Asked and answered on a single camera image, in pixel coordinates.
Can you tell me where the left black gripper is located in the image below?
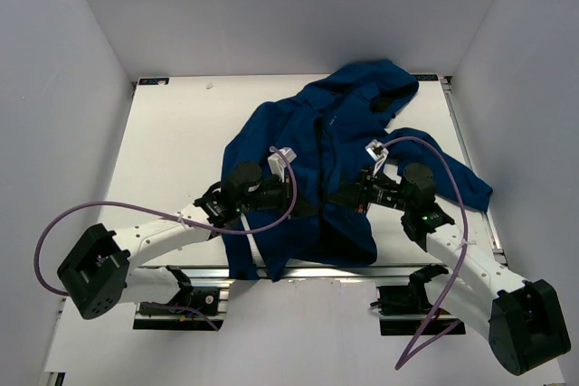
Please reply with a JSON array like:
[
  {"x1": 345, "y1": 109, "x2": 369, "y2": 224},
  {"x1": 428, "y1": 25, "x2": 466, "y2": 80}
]
[{"x1": 237, "y1": 173, "x2": 318, "y2": 221}]

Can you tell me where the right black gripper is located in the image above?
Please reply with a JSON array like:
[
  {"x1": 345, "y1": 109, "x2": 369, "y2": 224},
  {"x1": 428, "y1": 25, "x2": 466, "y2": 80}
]
[{"x1": 326, "y1": 164, "x2": 413, "y2": 212}]

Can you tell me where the blue hooded zip jacket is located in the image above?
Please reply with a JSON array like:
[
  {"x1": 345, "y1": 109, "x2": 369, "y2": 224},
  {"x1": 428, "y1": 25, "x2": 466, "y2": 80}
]
[{"x1": 222, "y1": 61, "x2": 492, "y2": 280}]

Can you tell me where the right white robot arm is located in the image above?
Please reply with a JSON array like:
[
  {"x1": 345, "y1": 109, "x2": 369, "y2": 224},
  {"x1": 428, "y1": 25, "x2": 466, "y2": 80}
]
[{"x1": 330, "y1": 164, "x2": 571, "y2": 375}]

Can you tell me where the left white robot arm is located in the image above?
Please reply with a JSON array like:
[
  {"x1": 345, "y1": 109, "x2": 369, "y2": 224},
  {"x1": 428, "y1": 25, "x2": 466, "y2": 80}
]
[{"x1": 57, "y1": 162, "x2": 313, "y2": 320}]

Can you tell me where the right blue table label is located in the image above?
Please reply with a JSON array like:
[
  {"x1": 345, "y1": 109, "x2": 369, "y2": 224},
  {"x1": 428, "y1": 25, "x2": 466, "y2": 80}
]
[{"x1": 413, "y1": 74, "x2": 439, "y2": 81}]

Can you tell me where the blue table label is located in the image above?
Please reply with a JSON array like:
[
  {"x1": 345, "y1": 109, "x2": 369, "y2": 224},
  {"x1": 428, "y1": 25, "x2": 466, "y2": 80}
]
[
  {"x1": 413, "y1": 74, "x2": 439, "y2": 81},
  {"x1": 138, "y1": 77, "x2": 169, "y2": 86}
]

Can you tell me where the left blue table label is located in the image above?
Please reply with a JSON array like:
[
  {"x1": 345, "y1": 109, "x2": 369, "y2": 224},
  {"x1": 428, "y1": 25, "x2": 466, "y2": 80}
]
[{"x1": 138, "y1": 77, "x2": 169, "y2": 86}]

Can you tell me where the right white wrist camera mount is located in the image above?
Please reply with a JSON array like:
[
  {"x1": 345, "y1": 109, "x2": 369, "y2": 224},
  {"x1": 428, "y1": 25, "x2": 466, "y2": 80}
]
[{"x1": 365, "y1": 139, "x2": 388, "y2": 177}]

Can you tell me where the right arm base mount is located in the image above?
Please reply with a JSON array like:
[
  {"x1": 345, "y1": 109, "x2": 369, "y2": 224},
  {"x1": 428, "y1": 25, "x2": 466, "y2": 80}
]
[{"x1": 370, "y1": 265, "x2": 449, "y2": 337}]

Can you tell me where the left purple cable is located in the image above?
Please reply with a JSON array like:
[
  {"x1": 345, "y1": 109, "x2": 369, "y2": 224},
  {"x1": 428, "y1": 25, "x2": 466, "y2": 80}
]
[{"x1": 34, "y1": 146, "x2": 299, "y2": 331}]

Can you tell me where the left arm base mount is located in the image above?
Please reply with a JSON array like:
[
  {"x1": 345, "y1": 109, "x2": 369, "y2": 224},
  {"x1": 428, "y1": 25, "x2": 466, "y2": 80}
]
[{"x1": 133, "y1": 266, "x2": 227, "y2": 332}]

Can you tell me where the aluminium table frame rail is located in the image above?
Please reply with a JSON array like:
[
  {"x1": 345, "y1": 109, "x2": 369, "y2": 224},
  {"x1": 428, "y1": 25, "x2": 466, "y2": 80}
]
[{"x1": 439, "y1": 76, "x2": 508, "y2": 266}]

